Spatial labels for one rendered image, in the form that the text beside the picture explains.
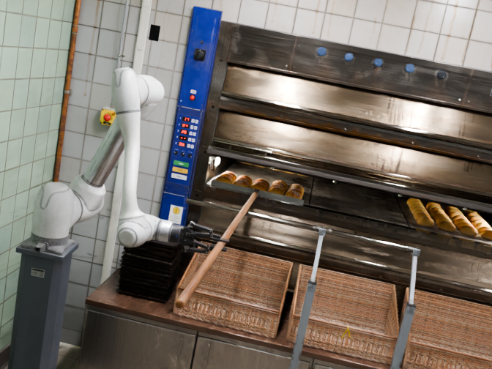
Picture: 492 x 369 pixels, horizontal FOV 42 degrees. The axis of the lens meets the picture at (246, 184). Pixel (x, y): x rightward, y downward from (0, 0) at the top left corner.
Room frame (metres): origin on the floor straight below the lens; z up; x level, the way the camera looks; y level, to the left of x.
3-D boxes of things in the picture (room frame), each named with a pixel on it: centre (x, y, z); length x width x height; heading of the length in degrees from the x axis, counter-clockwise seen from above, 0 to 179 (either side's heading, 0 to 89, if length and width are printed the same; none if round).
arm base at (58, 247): (2.62, 0.79, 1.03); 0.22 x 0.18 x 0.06; 179
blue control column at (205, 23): (4.55, 0.29, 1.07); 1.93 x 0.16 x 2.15; 174
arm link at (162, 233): (2.53, 0.29, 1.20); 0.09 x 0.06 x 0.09; 174
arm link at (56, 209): (2.65, 0.79, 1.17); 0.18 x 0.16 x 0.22; 162
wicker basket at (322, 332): (3.26, -0.65, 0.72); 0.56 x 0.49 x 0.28; 86
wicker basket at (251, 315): (3.31, -0.05, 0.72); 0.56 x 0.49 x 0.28; 83
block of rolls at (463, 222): (3.91, -1.28, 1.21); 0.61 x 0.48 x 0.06; 174
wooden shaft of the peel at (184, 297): (2.68, 0.03, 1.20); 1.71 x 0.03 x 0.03; 174
